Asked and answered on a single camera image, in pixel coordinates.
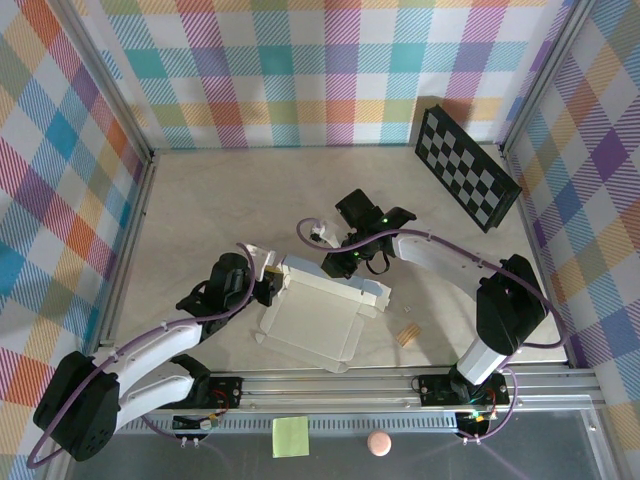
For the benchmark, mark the white paper box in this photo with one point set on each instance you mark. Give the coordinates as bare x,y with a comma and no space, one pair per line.
310,320

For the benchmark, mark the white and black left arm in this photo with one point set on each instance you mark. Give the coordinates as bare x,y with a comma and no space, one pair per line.
150,345

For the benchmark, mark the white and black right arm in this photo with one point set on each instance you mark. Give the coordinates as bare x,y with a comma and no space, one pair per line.
440,257

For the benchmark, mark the black and white checkerboard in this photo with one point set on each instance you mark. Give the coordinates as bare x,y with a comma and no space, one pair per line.
465,165

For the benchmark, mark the small wooden block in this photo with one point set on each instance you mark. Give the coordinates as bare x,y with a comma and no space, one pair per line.
408,335

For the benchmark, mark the small circuit board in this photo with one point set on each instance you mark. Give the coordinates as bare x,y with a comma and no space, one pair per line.
207,424
475,416

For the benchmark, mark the green sticky note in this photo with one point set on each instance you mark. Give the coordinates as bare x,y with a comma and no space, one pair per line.
291,437

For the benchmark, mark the perforated metal strip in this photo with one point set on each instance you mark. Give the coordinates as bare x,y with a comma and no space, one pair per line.
350,424

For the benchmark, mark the pink round disc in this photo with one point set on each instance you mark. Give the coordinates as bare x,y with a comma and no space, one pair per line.
379,443

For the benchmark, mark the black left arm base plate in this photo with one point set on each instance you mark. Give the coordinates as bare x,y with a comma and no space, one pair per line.
227,392

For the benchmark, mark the aluminium side rail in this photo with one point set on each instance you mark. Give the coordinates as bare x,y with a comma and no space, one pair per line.
132,235
527,220

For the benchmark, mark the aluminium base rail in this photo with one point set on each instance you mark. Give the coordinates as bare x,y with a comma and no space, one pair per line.
325,395

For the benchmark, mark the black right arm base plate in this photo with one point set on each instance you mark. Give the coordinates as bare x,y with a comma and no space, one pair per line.
435,390

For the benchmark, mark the aluminium frame post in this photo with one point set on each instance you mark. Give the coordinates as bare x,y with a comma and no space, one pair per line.
550,70
107,85

